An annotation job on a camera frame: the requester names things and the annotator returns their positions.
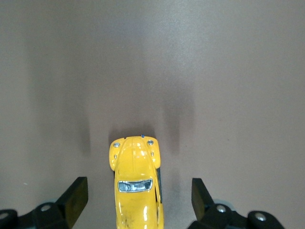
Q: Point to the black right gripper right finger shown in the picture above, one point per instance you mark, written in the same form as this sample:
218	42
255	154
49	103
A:
207	212

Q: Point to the yellow beetle toy car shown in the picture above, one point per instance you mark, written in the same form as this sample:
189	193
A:
137	181

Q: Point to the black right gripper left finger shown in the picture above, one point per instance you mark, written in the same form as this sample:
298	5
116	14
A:
69	205

